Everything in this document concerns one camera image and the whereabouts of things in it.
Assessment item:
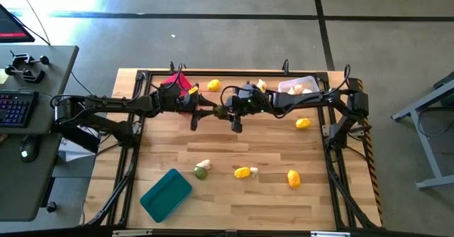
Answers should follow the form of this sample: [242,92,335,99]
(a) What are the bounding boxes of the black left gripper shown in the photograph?
[155,83,218,132]

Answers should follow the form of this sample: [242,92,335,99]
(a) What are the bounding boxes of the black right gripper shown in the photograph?
[222,87,272,134]

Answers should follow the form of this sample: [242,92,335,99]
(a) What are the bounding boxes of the green lime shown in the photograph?
[193,166,209,182]
[214,105,229,120]

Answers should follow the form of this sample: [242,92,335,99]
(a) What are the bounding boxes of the teal plastic basket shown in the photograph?
[139,168,194,224]

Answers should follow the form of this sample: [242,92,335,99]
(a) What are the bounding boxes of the pink plastic basket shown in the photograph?
[160,72,195,116]

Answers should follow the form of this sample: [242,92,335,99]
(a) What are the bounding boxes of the clear plastic basket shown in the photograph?
[277,75,322,97]

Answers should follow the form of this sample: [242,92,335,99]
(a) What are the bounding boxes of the white paper sheets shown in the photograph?
[58,137,107,162]

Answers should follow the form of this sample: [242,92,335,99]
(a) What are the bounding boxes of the black yellow hazard strip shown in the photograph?
[349,77,384,227]

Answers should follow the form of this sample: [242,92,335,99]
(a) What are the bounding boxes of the black screw clamp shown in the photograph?
[9,50,50,67]
[4,65,46,84]

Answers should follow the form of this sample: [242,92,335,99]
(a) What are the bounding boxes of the black computer mouse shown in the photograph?
[19,134,41,164]

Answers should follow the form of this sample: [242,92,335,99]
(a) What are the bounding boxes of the grey desk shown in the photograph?
[0,45,79,222]

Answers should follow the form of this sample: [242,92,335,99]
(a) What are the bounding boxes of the black backlit keyboard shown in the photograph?
[0,90,39,128]

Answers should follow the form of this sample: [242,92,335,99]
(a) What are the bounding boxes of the black desk monitor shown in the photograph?
[0,4,35,44]

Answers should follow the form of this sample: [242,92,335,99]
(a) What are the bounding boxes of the black aluminium table frame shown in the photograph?
[84,69,382,231]

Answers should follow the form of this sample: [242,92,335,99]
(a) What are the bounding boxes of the silver metal bracket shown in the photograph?
[112,229,153,237]
[310,231,351,237]

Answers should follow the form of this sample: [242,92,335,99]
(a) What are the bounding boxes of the grey metal table frame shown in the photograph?
[391,72,454,190]

